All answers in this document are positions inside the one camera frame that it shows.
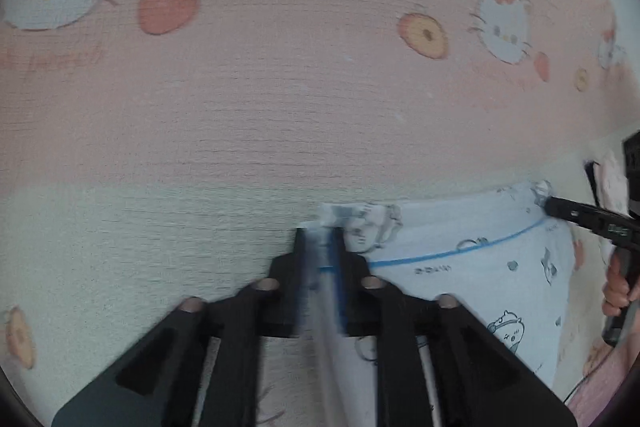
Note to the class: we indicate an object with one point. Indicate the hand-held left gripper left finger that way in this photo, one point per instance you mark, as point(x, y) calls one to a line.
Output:
point(300, 279)

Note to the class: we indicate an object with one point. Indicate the pink cat print blanket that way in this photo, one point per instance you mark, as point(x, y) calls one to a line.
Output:
point(250, 107)

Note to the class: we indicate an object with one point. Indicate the folded pink printed garment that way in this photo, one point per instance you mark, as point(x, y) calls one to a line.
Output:
point(612, 187)

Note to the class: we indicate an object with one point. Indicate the person's right hand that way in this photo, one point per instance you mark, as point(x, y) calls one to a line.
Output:
point(616, 292)

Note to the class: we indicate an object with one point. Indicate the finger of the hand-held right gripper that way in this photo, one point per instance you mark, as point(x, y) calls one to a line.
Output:
point(585, 216)

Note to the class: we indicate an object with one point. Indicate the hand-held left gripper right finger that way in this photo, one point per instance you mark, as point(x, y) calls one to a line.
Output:
point(354, 302)

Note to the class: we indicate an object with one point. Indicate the folded pink cartoon garment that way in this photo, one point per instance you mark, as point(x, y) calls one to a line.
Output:
point(591, 182)

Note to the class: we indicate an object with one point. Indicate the white blue printed shorts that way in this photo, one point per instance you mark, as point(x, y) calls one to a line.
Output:
point(475, 287)

